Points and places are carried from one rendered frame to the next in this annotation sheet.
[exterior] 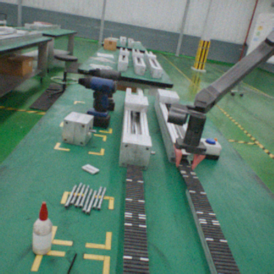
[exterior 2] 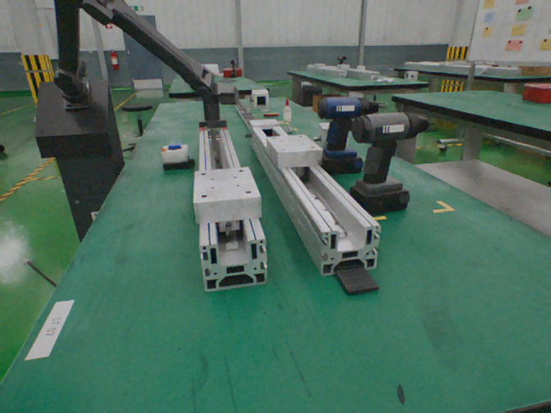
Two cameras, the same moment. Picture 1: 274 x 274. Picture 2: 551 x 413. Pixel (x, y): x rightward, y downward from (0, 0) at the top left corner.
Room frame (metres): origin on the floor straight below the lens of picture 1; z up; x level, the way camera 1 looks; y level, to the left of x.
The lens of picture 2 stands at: (2.24, -0.11, 1.13)
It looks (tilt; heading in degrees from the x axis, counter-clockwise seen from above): 24 degrees down; 174
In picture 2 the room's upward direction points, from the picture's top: 1 degrees counter-clockwise
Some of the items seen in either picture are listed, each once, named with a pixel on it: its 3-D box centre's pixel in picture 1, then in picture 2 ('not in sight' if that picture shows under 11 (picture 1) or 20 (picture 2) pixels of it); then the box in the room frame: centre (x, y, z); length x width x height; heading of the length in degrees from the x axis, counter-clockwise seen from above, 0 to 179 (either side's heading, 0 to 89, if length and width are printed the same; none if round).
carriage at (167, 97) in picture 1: (167, 98); (225, 199); (1.63, -0.14, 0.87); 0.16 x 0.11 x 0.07; 5
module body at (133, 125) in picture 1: (134, 114); (292, 173); (1.37, 0.03, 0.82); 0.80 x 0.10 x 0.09; 5
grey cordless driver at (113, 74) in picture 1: (100, 88); (393, 161); (1.51, 0.24, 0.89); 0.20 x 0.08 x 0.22; 100
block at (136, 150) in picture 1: (138, 151); (261, 134); (0.92, -0.02, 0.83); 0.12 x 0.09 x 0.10; 95
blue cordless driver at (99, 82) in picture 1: (92, 100); (351, 135); (1.25, 0.23, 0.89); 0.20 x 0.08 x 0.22; 89
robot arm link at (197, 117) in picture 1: (194, 121); (211, 97); (0.93, -0.19, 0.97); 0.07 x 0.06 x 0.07; 76
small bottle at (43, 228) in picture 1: (43, 226); (287, 110); (0.45, 0.15, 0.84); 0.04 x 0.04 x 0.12
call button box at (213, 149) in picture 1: (206, 148); (178, 156); (1.11, -0.30, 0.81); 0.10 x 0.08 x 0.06; 95
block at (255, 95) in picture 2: not in sight; (258, 100); (-0.02, 0.04, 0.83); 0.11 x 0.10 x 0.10; 94
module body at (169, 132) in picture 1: (170, 120); (220, 179); (1.38, -0.16, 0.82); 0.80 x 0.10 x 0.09; 5
